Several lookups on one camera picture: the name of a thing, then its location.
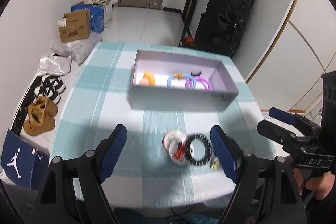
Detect black coil hair tie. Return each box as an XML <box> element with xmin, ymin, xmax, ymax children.
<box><xmin>184</xmin><ymin>134</ymin><xmax>217</xmax><ymax>167</ymax></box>

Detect pink yellow toy figure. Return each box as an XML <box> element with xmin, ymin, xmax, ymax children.
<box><xmin>139</xmin><ymin>71</ymin><xmax>155</xmax><ymax>86</ymax></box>

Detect purple ring bracelet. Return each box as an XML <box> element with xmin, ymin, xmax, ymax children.
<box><xmin>185</xmin><ymin>75</ymin><xmax>213</xmax><ymax>91</ymax></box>

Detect black bow hair clip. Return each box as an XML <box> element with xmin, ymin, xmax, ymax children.
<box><xmin>190</xmin><ymin>71</ymin><xmax>202</xmax><ymax>77</ymax></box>

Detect light blue ring bracelet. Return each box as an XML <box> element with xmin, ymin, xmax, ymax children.
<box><xmin>166</xmin><ymin>72</ymin><xmax>197</xmax><ymax>89</ymax></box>

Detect person's right hand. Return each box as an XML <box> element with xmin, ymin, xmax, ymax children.
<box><xmin>293</xmin><ymin>168</ymin><xmax>335</xmax><ymax>200</ymax></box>

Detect teal checked tablecloth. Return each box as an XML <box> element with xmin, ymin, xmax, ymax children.
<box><xmin>51</xmin><ymin>42</ymin><xmax>275</xmax><ymax>208</ymax></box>

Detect tan suede boots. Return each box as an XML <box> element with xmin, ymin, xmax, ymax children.
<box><xmin>23</xmin><ymin>96</ymin><xmax>58</xmax><ymax>136</ymax></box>

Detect grey open cardboard box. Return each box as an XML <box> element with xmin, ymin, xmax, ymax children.
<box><xmin>130</xmin><ymin>50</ymin><xmax>239</xmax><ymax>112</ymax></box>

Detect grey plastic mailer bag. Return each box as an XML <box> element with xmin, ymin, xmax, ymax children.
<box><xmin>51</xmin><ymin>38</ymin><xmax>101</xmax><ymax>65</ymax></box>

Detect blue jordan shoe box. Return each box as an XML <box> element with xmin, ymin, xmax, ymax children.
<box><xmin>1</xmin><ymin>130</ymin><xmax>50</xmax><ymax>190</ymax></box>

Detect silver plastic mailer bag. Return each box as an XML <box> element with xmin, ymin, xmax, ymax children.
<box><xmin>36</xmin><ymin>56</ymin><xmax>72</xmax><ymax>76</ymax></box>

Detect black hanging backpack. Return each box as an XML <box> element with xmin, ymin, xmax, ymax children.
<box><xmin>194</xmin><ymin>0</ymin><xmax>254</xmax><ymax>57</ymax></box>

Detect brown cardboard box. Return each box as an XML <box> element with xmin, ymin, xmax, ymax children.
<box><xmin>58</xmin><ymin>9</ymin><xmax>91</xmax><ymax>43</ymax></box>

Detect blue cardboard box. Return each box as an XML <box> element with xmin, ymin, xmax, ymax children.
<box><xmin>71</xmin><ymin>3</ymin><xmax>104</xmax><ymax>34</ymax></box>

